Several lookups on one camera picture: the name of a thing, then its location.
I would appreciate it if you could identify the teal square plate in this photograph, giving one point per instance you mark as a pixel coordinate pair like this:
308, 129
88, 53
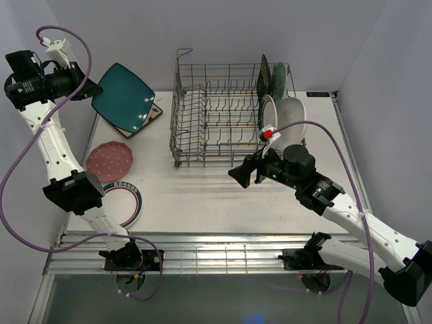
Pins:
125, 101

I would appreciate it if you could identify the aluminium rail frame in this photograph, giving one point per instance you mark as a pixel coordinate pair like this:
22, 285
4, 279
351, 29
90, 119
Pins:
203, 220

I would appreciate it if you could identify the pale green plate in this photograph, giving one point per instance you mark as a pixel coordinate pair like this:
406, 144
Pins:
279, 78

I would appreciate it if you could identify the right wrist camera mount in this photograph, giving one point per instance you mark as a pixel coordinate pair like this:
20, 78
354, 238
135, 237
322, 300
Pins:
269, 137

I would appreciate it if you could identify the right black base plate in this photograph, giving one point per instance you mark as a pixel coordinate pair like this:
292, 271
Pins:
301, 259

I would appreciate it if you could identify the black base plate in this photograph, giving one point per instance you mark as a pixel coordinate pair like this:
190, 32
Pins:
301, 259
151, 261

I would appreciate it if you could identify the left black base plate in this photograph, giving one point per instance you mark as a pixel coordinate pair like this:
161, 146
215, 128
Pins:
151, 261

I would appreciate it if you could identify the pink dotted scalloped plate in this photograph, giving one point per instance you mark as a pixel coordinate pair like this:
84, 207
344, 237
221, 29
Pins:
110, 161

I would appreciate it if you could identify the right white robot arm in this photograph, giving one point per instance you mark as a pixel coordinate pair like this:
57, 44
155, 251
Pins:
402, 265

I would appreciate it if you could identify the black floral square plate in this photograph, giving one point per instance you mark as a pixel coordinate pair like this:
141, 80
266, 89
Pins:
264, 84

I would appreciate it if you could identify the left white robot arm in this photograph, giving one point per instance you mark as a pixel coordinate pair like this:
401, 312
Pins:
33, 93

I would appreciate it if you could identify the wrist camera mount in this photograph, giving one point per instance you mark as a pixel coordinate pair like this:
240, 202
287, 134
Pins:
269, 137
57, 51

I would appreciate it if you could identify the grey wire dish rack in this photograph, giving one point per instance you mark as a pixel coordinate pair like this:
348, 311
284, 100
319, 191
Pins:
214, 114

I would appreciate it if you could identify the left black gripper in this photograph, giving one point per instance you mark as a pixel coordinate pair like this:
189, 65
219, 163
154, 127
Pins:
74, 72

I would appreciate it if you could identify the cream floral square plate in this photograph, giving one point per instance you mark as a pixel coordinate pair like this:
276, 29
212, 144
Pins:
153, 114

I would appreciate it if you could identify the round plate teal red rim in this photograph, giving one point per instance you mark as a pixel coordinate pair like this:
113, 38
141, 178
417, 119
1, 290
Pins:
267, 115

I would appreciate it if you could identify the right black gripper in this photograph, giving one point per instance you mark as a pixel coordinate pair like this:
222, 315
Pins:
241, 173

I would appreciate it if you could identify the right black table label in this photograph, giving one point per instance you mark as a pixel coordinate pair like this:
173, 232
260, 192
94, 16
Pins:
317, 94

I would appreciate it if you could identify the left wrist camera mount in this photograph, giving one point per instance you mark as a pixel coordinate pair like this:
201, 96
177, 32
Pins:
57, 51

